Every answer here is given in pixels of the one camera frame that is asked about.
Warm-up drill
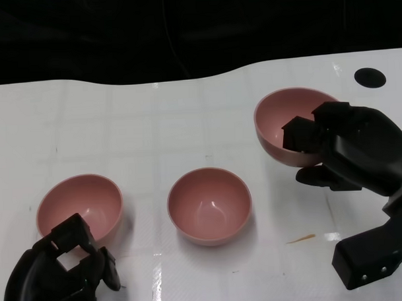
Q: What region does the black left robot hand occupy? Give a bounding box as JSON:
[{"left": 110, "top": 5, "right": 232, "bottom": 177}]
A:
[{"left": 0, "top": 211, "right": 123, "bottom": 301}]

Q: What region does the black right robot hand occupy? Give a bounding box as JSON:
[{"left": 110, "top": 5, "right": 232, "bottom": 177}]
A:
[{"left": 281, "top": 98, "right": 402, "bottom": 201}]

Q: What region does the black round table grommet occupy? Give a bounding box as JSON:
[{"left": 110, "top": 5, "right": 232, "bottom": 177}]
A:
[{"left": 353, "top": 67, "right": 387, "bottom": 89}]

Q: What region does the black backdrop cloth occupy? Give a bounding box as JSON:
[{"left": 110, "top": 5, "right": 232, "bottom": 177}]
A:
[{"left": 0, "top": 0, "right": 402, "bottom": 90}]

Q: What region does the brown sliver on table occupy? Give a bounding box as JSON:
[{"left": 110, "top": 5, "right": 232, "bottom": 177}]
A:
[{"left": 286, "top": 233, "right": 316, "bottom": 245}]

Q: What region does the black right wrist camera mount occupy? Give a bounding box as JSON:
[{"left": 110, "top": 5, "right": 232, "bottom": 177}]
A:
[{"left": 330, "top": 205, "right": 402, "bottom": 290}]

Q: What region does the pink plastic bowl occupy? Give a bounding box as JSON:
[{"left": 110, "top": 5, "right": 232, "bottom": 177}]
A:
[
  {"left": 165, "top": 165, "right": 254, "bottom": 248},
  {"left": 34, "top": 172, "right": 125, "bottom": 249},
  {"left": 252, "top": 85, "right": 343, "bottom": 170}
]

